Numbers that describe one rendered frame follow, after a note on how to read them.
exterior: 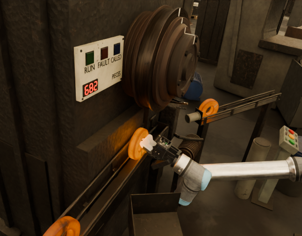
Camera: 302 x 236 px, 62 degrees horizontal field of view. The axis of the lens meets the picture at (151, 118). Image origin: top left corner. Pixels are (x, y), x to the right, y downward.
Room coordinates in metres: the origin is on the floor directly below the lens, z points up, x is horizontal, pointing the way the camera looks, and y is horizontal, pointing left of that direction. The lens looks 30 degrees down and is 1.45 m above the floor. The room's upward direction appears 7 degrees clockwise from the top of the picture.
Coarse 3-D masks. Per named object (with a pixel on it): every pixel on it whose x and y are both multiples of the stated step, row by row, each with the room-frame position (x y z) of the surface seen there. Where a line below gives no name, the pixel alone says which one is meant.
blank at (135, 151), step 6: (138, 132) 0.96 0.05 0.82; (144, 132) 0.99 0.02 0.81; (132, 138) 0.94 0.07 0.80; (138, 138) 0.94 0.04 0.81; (144, 138) 1.00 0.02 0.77; (132, 144) 0.92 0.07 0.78; (138, 144) 0.94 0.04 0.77; (132, 150) 0.91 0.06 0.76; (138, 150) 0.96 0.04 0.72; (132, 156) 0.91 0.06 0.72; (138, 156) 0.95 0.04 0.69
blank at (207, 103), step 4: (208, 100) 1.51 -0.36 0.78; (212, 100) 1.52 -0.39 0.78; (204, 104) 1.49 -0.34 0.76; (208, 104) 1.50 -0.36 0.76; (212, 104) 1.52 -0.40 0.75; (216, 104) 1.54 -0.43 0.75; (200, 108) 1.49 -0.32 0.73; (204, 108) 1.48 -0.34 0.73; (212, 108) 1.54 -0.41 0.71; (216, 108) 1.54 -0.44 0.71; (204, 112) 1.49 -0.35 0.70; (208, 112) 1.54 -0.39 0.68; (212, 112) 1.53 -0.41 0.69; (216, 112) 1.55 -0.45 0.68; (204, 116) 1.49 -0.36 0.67; (212, 116) 1.53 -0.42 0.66
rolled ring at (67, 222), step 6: (66, 216) 0.53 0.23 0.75; (54, 222) 0.49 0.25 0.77; (60, 222) 0.49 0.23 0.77; (66, 222) 0.49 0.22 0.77; (72, 222) 0.51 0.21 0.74; (78, 222) 0.54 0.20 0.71; (54, 228) 0.47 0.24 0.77; (60, 228) 0.47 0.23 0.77; (66, 228) 0.49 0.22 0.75; (72, 228) 0.51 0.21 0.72; (78, 228) 0.54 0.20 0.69; (48, 234) 0.45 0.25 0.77; (54, 234) 0.45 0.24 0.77; (60, 234) 0.46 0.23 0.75; (72, 234) 0.52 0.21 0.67; (78, 234) 0.53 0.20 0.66
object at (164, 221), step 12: (180, 192) 0.72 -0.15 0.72; (132, 204) 0.68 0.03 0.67; (144, 204) 0.69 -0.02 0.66; (156, 204) 0.70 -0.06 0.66; (168, 204) 0.71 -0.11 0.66; (132, 216) 0.58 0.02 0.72; (144, 216) 0.68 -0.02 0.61; (156, 216) 0.69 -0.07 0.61; (168, 216) 0.69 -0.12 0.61; (132, 228) 0.56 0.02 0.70; (144, 228) 0.63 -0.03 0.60; (156, 228) 0.64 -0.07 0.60; (168, 228) 0.64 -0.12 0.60; (180, 228) 0.65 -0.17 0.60
